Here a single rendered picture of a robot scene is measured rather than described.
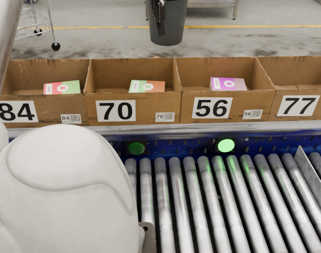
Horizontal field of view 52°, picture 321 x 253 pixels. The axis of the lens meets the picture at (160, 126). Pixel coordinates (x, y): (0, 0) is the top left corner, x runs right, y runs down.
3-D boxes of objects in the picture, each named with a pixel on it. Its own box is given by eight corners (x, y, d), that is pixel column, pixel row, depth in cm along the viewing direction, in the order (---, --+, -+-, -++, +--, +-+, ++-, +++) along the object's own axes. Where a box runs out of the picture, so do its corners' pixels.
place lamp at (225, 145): (217, 153, 144) (219, 141, 140) (217, 151, 145) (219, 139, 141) (233, 152, 145) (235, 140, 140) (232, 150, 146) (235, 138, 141)
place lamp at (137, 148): (128, 156, 142) (127, 144, 137) (128, 154, 143) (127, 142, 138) (144, 155, 142) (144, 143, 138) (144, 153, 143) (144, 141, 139)
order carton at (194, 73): (179, 124, 142) (181, 92, 132) (172, 87, 165) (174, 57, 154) (267, 122, 145) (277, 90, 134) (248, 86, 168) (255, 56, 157)
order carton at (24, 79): (-6, 129, 137) (-20, 96, 126) (13, 91, 160) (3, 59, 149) (89, 127, 140) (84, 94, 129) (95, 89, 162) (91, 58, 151)
